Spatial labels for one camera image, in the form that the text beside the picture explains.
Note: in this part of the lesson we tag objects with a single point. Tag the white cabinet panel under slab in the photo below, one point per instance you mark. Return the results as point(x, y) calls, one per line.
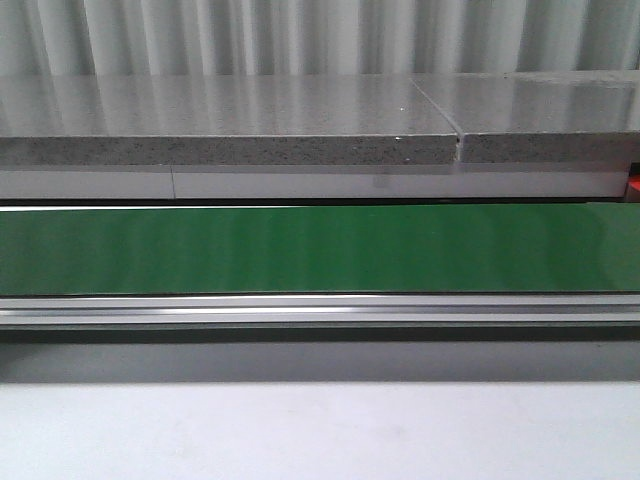
point(451, 181)

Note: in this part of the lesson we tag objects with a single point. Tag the grey speckled stone slab left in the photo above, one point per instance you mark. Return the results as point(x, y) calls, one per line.
point(368, 120)

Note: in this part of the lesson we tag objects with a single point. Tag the grey speckled stone slab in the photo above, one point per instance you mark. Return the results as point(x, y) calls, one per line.
point(543, 117)
point(368, 120)

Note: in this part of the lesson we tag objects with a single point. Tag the grey speckled stone slab right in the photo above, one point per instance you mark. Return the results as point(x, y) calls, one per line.
point(543, 117)

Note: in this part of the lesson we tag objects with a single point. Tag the green conveyor belt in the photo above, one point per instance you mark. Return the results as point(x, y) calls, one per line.
point(592, 247)

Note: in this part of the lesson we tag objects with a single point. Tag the white pleated curtain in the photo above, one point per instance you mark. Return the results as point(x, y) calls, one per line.
point(308, 37)

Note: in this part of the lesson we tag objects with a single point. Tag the aluminium conveyor frame rail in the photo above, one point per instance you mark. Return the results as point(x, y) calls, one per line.
point(321, 318)

